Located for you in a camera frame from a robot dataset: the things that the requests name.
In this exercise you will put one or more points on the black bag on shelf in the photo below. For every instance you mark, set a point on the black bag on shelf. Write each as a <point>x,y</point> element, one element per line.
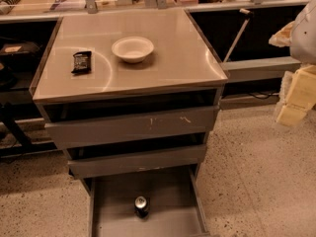
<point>20,56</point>

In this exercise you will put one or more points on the blue pepsi can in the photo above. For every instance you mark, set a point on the blue pepsi can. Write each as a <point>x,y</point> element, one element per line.
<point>141,206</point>

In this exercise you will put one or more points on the grey top drawer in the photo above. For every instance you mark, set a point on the grey top drawer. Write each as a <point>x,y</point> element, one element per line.
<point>97,131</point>

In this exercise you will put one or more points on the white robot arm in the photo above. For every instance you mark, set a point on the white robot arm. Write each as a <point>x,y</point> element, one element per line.
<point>303,36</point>

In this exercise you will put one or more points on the grey middle drawer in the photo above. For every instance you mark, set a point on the grey middle drawer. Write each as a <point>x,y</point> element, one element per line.
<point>137,162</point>

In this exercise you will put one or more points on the grey drawer cabinet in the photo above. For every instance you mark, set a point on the grey drawer cabinet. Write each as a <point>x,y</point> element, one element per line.
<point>180,73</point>

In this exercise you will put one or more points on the grey open bottom drawer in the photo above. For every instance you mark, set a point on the grey open bottom drawer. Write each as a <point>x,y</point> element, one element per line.
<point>156,203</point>

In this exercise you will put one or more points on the grey low shelf right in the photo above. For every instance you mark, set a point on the grey low shelf right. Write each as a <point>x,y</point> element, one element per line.
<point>259,69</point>

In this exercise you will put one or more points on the white paper bowl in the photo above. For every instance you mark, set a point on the white paper bowl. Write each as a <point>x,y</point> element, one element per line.
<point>132,49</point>

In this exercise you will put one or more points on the dark snack bar wrapper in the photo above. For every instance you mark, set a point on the dark snack bar wrapper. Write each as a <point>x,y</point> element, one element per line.
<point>82,62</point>

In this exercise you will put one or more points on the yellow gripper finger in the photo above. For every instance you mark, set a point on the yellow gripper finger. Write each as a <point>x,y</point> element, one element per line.
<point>297,95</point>
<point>282,38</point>

